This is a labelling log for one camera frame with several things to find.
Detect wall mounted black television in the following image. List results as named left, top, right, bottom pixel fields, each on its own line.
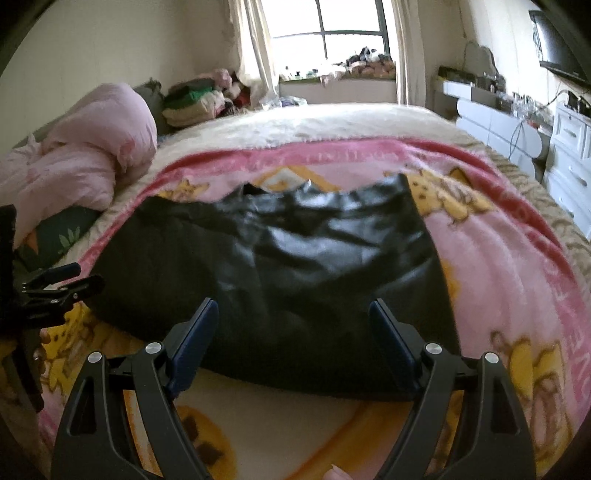
left=528, top=10, right=590, bottom=88

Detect dark floral pillow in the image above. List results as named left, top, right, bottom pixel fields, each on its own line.
left=17, top=206, right=102, bottom=272

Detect pink rolled duvet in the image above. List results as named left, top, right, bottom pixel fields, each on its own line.
left=1, top=83, right=157, bottom=248

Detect clothes on window sill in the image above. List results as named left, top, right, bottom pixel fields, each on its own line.
left=279, top=47, right=397, bottom=87

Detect white drawer cabinet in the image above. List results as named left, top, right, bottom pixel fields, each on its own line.
left=543, top=103, right=591, bottom=240

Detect white vanity desk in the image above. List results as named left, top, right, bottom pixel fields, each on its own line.
left=433, top=66, right=550, bottom=181

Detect beige bed sheet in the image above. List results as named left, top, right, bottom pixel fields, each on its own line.
left=57, top=103, right=590, bottom=277

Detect folded clothes pile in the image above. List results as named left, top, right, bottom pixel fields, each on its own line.
left=162, top=69, right=250, bottom=129

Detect cream window curtain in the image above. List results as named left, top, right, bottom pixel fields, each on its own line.
left=228, top=0, right=279, bottom=109

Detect black leather jacket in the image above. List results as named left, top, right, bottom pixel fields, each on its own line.
left=86, top=174, right=460, bottom=401

